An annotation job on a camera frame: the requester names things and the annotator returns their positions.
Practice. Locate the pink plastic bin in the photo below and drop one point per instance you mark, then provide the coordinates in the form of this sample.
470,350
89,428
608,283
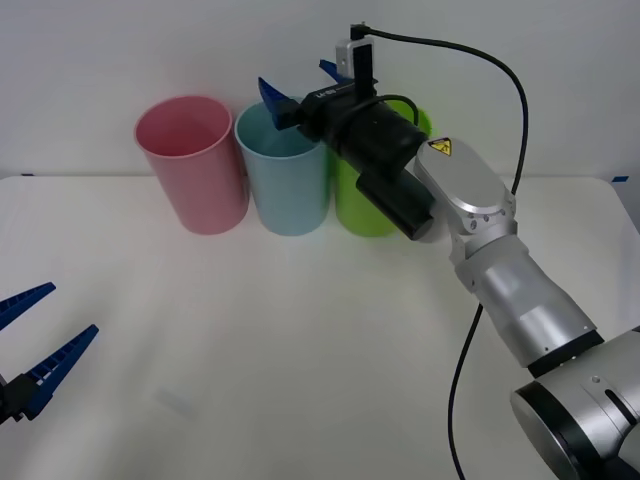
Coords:
200,190

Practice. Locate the green plastic bin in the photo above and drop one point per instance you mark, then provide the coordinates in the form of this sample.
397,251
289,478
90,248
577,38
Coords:
360,210

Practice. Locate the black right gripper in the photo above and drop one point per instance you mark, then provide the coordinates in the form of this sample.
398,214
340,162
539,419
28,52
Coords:
325,112

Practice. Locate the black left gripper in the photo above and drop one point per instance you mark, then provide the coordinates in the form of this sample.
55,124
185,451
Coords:
6,400

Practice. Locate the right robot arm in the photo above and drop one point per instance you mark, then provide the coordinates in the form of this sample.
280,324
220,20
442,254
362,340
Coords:
465,175

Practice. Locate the pale blue plastic bin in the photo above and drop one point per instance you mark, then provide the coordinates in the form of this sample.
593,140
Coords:
285,195

